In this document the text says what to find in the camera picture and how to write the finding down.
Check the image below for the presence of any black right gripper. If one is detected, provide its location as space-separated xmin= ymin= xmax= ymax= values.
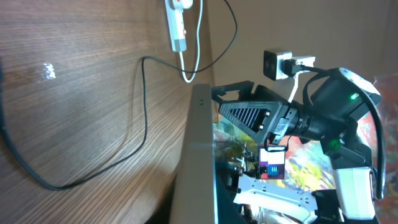
xmin=211 ymin=81 xmax=306 ymax=145

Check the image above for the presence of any teal Galaxy smartphone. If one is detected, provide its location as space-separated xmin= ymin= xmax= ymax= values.
xmin=169 ymin=84 xmax=256 ymax=224

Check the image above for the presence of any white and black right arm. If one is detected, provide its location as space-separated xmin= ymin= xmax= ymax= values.
xmin=211 ymin=66 xmax=386 ymax=223

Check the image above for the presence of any white power strip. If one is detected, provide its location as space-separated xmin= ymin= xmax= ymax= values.
xmin=165 ymin=0 xmax=193 ymax=52

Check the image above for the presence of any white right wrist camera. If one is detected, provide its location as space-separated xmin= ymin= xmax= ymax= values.
xmin=263 ymin=50 xmax=316 ymax=103

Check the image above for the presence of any black right camera cable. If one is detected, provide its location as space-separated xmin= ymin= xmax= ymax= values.
xmin=282 ymin=58 xmax=387 ymax=202

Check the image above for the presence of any white power strip cord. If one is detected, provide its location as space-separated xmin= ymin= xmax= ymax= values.
xmin=178 ymin=0 xmax=204 ymax=84

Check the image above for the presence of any black USB charging cable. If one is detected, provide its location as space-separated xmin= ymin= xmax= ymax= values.
xmin=0 ymin=0 xmax=239 ymax=192

